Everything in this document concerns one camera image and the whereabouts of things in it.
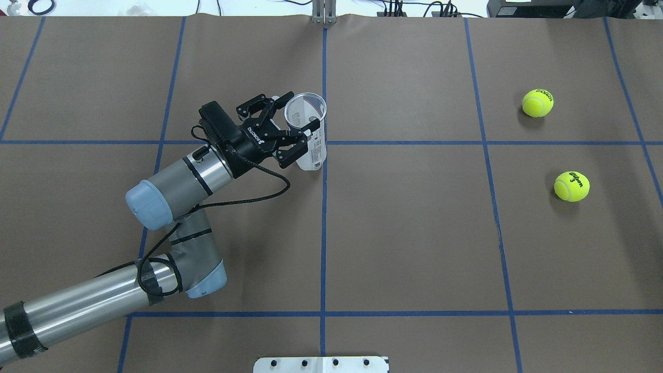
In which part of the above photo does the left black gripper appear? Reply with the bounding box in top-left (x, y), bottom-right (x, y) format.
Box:
top-left (199, 92), bottom-right (321, 179)

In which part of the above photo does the white blue tennis ball can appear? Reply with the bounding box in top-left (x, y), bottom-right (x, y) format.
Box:
top-left (284, 92), bottom-right (327, 171)

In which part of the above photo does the Roland Garros tennis ball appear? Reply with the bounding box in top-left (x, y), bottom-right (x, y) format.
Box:
top-left (522, 88), bottom-right (554, 118)

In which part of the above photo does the Wilson tennis ball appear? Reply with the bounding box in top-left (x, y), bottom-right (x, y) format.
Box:
top-left (553, 171), bottom-right (590, 203)

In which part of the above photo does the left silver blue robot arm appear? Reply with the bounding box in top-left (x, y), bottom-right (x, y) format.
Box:
top-left (2, 90), bottom-right (172, 361)

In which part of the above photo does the black box with label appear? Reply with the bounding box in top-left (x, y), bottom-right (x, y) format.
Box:
top-left (487, 1), bottom-right (574, 18)

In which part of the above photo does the aluminium frame post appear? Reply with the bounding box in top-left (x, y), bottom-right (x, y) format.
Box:
top-left (312, 0), bottom-right (338, 25)

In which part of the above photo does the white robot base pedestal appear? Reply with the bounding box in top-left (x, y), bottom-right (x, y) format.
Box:
top-left (253, 356), bottom-right (390, 372)

